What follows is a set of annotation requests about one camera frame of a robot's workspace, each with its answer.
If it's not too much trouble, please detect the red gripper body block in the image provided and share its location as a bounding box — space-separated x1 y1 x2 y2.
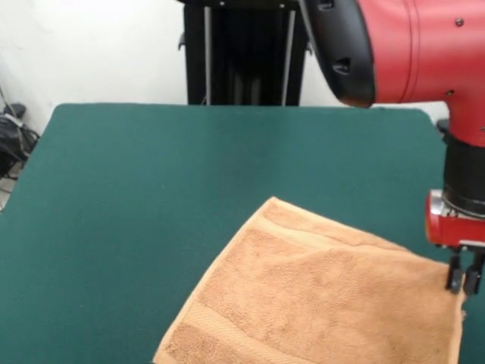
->
424 189 485 251

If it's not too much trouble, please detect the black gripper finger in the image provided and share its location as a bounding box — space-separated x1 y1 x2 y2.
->
445 248 464 295
464 250 485 297

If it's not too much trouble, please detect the orange-brown terry towel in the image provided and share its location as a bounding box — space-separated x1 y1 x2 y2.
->
151 196 468 364

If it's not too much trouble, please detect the dark green table cloth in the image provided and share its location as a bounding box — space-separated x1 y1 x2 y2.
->
0 102 485 364

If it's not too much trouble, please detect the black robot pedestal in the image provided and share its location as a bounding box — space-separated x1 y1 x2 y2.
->
176 0 315 106

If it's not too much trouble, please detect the black equipment with cables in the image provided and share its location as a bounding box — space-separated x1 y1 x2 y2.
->
0 102 41 181

